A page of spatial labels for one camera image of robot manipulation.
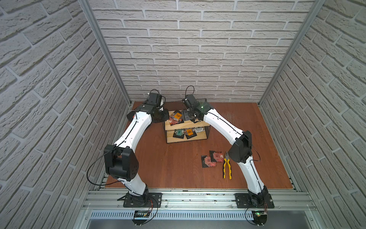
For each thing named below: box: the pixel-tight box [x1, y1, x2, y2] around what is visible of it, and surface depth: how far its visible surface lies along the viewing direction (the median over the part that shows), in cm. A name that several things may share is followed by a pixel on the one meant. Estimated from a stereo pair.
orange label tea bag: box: [168, 109, 185, 125], surface depth 89 cm
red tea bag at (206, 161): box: [201, 155, 217, 168], surface depth 89 cm
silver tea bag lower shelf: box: [192, 126, 205, 133], surface depth 102 cm
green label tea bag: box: [172, 128, 185, 139], surface depth 100 cm
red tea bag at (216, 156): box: [209, 150, 224, 163], surface depth 91 cm
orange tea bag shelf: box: [184, 127, 198, 140], surface depth 101 cm
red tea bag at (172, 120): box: [168, 117, 179, 126], surface depth 89 cm
